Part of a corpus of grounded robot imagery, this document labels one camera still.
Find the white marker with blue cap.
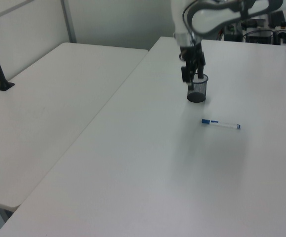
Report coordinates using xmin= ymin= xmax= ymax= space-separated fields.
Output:
xmin=201 ymin=118 xmax=241 ymax=130

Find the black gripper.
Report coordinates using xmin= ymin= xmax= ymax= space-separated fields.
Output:
xmin=178 ymin=44 xmax=206 ymax=90

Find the black electronics box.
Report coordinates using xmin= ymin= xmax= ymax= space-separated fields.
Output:
xmin=245 ymin=29 xmax=275 ymax=45
xmin=224 ymin=23 xmax=243 ymax=42

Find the black mesh pen cup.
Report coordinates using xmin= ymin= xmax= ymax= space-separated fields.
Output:
xmin=186 ymin=73 xmax=209 ymax=103

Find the white side table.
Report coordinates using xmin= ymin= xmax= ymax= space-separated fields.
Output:
xmin=0 ymin=42 xmax=150 ymax=212

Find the grey metal partition post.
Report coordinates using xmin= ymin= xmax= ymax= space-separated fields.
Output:
xmin=60 ymin=0 xmax=78 ymax=43

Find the black cable on robot arm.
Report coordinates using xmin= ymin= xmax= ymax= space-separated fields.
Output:
xmin=181 ymin=0 xmax=198 ymax=46

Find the grey partition rail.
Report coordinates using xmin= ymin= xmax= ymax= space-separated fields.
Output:
xmin=0 ymin=0 xmax=35 ymax=22

